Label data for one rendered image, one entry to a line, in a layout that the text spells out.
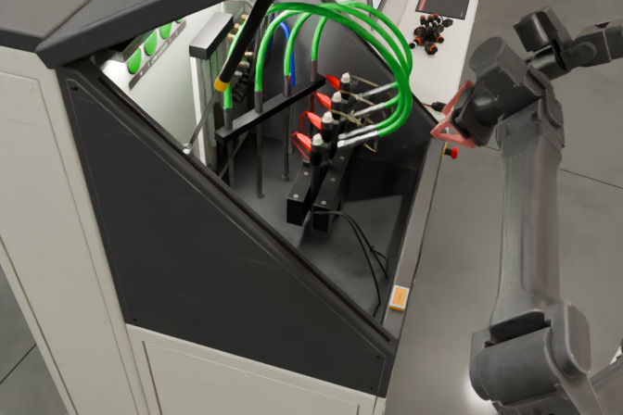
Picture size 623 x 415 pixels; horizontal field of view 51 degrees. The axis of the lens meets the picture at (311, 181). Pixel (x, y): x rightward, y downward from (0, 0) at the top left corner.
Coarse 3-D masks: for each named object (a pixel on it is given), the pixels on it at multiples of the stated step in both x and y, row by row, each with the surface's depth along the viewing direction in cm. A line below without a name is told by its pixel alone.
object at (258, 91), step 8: (328, 8) 125; (280, 16) 128; (288, 16) 127; (344, 16) 124; (272, 24) 130; (272, 32) 131; (264, 40) 133; (264, 48) 134; (256, 64) 138; (256, 72) 139; (256, 80) 140; (256, 88) 142; (400, 88) 131; (256, 96) 143; (400, 96) 132; (256, 104) 144; (400, 104) 133; (400, 112) 135; (384, 120) 138; (392, 120) 137; (368, 128) 140; (376, 128) 139; (344, 136) 143; (352, 136) 142
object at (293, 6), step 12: (312, 12) 116; (324, 12) 115; (336, 12) 116; (348, 24) 115; (372, 36) 116; (384, 48) 117; (396, 60) 118; (396, 72) 119; (408, 84) 120; (228, 96) 135; (408, 96) 122; (228, 108) 137; (408, 108) 124; (384, 132) 129
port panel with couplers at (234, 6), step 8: (232, 0) 143; (224, 8) 144; (232, 8) 148; (240, 8) 154; (240, 16) 155; (240, 24) 153; (232, 32) 152; (232, 40) 150; (248, 56) 163; (240, 64) 160; (248, 64) 160; (240, 72) 156; (232, 80) 159; (232, 88) 161
